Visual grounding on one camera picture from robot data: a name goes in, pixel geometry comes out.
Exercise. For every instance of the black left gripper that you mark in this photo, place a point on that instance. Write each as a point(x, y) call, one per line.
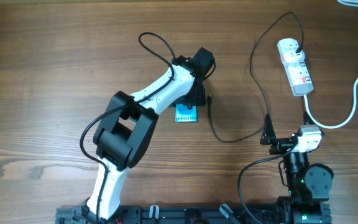
point(199, 99)

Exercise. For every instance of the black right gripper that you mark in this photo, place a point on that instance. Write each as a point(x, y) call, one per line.
point(269, 138)

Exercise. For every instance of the blue screen smartphone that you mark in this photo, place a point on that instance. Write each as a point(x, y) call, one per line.
point(184, 114)

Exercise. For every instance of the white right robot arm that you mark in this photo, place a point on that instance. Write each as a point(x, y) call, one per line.
point(308, 184)

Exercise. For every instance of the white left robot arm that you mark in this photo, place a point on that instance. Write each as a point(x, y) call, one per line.
point(124, 131)

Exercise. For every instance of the white charger plug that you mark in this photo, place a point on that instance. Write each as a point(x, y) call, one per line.
point(292, 58)

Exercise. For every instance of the white power strip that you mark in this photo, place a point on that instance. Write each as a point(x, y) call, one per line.
point(298, 76)

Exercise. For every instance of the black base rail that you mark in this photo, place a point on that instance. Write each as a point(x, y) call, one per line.
point(264, 213)

